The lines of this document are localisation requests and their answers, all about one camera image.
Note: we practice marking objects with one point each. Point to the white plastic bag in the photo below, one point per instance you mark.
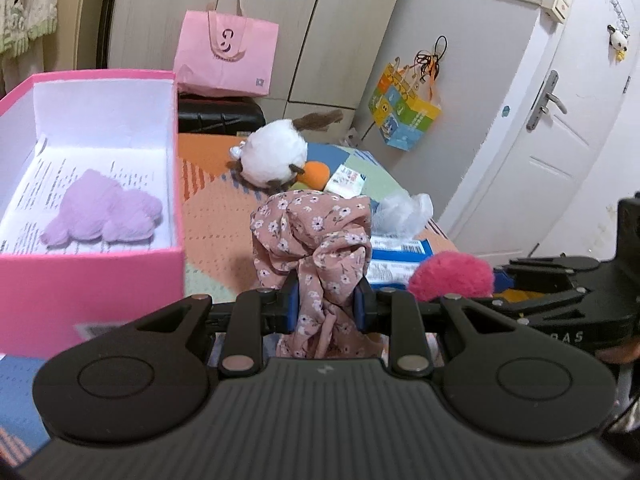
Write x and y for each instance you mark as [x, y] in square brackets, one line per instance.
[402, 212]

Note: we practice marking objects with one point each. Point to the orange plush ball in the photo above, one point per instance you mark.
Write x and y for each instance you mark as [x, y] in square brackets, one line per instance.
[315, 172]

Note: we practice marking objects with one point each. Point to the purple plush toy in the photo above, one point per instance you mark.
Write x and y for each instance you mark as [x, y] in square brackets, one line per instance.
[100, 210]

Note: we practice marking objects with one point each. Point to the colourful paper gift bag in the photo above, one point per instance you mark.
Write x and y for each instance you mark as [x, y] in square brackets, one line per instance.
[405, 110]

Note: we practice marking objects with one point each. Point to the beige wardrobe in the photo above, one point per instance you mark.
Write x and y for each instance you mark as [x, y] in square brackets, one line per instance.
[310, 20]

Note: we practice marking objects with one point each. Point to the magenta fluffy pompom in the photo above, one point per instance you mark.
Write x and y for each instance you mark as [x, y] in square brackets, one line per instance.
[452, 275]

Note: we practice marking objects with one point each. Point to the knitted cream green cloth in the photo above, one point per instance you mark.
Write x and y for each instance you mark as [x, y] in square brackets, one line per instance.
[25, 0]

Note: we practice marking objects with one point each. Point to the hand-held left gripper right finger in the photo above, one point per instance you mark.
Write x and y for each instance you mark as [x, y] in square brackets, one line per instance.
[360, 307]

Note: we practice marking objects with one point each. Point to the yellow soft toy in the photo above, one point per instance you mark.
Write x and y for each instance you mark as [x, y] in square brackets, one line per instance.
[517, 295]

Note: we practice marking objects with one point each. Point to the small printed tissue packet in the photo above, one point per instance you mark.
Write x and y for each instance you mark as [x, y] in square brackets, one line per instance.
[345, 180]

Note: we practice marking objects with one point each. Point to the printed paper sheet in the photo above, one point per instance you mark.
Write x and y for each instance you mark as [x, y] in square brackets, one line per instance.
[135, 170]

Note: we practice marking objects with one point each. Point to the black suitcase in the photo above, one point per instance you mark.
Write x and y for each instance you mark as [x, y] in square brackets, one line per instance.
[220, 116]

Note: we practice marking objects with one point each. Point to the pink tote bag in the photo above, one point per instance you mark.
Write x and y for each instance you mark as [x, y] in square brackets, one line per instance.
[225, 55]

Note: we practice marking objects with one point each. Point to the small hanging plush figure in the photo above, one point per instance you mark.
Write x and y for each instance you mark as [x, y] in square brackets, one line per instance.
[619, 40]

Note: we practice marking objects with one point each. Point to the white door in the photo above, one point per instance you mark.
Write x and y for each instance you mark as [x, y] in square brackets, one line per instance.
[575, 160]

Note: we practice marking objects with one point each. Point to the white wall hook rack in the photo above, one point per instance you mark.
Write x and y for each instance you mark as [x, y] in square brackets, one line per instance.
[616, 5]

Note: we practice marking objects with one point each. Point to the blue and white packet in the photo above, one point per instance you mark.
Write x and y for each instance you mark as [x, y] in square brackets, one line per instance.
[395, 260]

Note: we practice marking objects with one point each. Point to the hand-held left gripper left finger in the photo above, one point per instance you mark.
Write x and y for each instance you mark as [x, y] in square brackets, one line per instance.
[290, 307]

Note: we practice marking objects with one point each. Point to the white round plush toy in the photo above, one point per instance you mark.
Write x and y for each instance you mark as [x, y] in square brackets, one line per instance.
[272, 152]

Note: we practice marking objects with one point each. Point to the white wall switch box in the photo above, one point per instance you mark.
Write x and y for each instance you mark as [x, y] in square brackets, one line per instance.
[557, 4]

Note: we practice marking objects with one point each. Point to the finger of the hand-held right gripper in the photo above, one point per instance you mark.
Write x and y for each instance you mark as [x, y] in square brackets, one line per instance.
[555, 264]
[540, 305]

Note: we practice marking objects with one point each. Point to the pink floral cloth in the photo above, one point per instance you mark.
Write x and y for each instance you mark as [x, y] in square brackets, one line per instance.
[310, 230]

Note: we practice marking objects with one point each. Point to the pink cardboard box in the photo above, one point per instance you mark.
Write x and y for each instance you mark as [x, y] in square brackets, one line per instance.
[100, 290]

